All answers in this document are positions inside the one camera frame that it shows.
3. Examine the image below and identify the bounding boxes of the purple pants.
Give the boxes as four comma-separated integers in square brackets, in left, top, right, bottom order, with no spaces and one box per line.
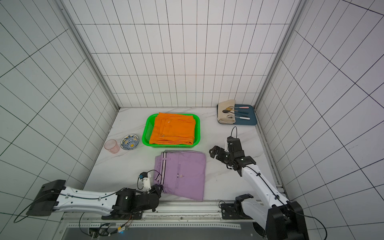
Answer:
[154,151,207,201]

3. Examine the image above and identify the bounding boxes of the orange pants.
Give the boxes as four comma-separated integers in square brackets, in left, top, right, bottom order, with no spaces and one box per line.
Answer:
[149,113,196,145]

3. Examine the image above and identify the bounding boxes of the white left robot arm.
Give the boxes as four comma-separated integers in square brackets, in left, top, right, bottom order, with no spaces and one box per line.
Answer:
[26,180,163,220]

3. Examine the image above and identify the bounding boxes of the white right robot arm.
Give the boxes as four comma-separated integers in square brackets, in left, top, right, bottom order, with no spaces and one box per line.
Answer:
[209,146,309,240]

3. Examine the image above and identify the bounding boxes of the green plastic basket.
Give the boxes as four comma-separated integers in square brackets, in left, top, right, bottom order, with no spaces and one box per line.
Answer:
[143,114,201,148]

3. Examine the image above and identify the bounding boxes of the dark metal spoon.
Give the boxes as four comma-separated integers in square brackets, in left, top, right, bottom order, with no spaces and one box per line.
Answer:
[222,110,249,115]

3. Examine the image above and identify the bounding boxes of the dark teal tray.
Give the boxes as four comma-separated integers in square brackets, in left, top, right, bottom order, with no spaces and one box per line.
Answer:
[235,105,258,126]

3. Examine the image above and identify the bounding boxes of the blue patterned ceramic plate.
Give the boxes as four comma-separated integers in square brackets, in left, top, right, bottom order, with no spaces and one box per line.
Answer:
[120,134,140,151]

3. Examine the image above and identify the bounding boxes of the pink plastic cup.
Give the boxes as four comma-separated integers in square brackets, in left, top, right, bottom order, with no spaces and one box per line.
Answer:
[104,139,121,154]

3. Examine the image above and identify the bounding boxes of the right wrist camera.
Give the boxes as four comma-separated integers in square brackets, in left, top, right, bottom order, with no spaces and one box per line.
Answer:
[227,136,243,153]

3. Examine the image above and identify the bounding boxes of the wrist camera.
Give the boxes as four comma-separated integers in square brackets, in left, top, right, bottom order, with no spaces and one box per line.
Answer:
[137,172,152,192]
[227,136,243,153]

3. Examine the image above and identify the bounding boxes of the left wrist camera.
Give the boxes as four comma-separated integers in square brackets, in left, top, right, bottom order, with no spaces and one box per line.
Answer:
[137,172,152,192]

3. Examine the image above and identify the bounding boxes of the white handled spoon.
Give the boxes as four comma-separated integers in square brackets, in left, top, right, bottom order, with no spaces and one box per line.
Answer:
[227,115,251,121]

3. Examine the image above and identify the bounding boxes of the green handled gold spoon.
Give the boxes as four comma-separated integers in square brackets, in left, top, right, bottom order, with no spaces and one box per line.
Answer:
[226,108,248,114]

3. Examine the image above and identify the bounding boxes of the pink handled spoon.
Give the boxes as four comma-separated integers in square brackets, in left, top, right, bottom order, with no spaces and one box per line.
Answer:
[229,106,249,109]

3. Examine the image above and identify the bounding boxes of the aluminium mounting rail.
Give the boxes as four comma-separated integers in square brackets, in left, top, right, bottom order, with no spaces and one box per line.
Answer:
[62,201,268,229]

